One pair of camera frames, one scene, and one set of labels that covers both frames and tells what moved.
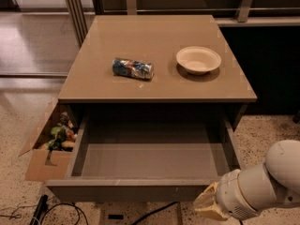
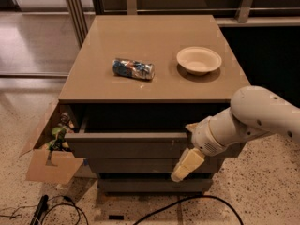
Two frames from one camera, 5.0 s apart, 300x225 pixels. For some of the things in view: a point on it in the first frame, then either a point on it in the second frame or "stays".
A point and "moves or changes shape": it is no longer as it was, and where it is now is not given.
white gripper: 232,193 -> 204,139
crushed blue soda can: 129,67 stays
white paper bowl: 198,60 stays
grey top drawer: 148,153 moves or changes shape
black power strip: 39,210 stays
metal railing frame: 246,15 stays
